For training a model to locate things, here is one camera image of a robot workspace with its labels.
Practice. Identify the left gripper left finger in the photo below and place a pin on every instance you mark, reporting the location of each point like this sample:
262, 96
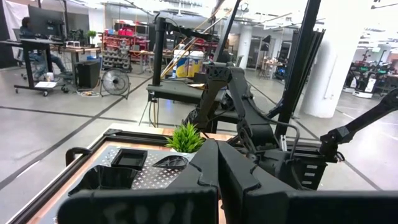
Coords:
192, 193

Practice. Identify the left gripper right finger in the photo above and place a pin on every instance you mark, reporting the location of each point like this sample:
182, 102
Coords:
248, 199

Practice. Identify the black teardrop plate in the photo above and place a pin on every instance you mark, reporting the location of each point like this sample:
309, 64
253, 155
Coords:
171, 162

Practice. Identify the small black square plate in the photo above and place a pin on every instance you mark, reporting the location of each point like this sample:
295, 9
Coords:
129, 159

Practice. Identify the black wavy square plate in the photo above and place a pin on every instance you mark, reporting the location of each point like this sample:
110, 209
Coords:
102, 179

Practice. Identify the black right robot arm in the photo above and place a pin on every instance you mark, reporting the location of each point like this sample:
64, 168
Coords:
252, 124

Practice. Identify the green plant in white pot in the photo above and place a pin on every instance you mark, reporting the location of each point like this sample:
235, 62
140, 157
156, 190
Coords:
185, 140

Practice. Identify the black desk plate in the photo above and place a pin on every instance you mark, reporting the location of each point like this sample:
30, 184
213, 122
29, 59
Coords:
177, 90

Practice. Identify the yellow-label wipes canister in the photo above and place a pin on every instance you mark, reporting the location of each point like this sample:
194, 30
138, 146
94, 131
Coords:
196, 65
181, 65

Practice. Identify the round floor fan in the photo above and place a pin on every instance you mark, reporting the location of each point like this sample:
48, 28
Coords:
115, 81

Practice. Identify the wide white column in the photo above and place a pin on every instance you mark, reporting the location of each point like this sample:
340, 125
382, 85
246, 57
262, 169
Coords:
329, 77

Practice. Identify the black stand pole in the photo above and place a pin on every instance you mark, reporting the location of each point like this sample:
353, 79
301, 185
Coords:
158, 49

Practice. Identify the slim white column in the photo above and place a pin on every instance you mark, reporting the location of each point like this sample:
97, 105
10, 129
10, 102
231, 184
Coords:
245, 46

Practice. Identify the storage bin rack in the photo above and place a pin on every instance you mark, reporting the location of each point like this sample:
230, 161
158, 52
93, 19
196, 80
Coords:
116, 56

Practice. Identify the black box on floor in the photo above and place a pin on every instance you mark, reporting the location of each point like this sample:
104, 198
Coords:
88, 74

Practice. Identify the background robot station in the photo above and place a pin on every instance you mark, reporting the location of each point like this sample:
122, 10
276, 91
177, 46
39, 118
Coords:
367, 81

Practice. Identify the wooden top table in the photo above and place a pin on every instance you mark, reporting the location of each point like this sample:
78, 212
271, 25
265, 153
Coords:
77, 49

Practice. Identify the small green potted plant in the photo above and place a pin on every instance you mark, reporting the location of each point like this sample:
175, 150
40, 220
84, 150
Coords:
91, 33

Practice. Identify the black standing desk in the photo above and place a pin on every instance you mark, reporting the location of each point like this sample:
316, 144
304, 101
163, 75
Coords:
31, 43

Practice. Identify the black computer monitor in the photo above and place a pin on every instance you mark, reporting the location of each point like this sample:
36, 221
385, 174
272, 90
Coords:
45, 21

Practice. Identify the person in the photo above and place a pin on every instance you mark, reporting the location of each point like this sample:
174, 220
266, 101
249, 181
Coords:
26, 31

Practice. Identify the black aluminium rig frame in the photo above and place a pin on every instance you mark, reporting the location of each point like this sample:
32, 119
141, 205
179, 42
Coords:
140, 137

